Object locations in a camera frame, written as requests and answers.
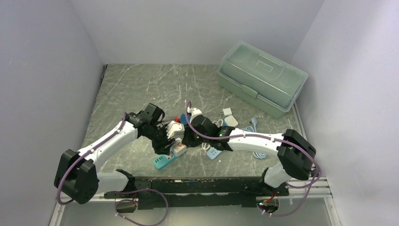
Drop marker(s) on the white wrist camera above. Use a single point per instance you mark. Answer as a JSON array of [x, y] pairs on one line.
[[193, 112], [175, 129]]

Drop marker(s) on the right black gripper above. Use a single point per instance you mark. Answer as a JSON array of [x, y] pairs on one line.
[[187, 139]]

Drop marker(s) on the blue cube adapter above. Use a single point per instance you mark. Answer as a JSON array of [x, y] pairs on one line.
[[183, 119]]

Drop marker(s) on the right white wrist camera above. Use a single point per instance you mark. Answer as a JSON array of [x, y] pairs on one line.
[[193, 112]]

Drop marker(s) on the teal power strip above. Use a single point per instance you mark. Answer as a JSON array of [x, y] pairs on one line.
[[164, 160]]

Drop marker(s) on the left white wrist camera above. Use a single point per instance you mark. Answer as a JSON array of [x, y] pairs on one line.
[[175, 129]]

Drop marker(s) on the white blue charger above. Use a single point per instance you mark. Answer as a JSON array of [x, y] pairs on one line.
[[230, 121]]

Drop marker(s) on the light blue power strip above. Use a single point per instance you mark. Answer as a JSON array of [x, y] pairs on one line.
[[212, 153]]

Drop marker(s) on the small white charger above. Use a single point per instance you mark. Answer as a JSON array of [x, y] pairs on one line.
[[226, 112]]

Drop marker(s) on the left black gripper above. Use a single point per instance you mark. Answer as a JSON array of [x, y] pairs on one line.
[[163, 147]]

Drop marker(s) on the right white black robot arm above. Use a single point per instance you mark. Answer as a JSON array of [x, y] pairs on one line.
[[295, 154]]

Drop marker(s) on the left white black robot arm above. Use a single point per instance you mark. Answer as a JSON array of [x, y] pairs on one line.
[[77, 177]]

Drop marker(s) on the green plastic toolbox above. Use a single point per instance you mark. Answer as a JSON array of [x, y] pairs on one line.
[[261, 79]]

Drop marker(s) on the black base frame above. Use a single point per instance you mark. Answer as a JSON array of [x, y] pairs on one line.
[[193, 195]]

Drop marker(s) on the white cube socket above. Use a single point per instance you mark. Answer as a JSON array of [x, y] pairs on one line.
[[178, 149]]

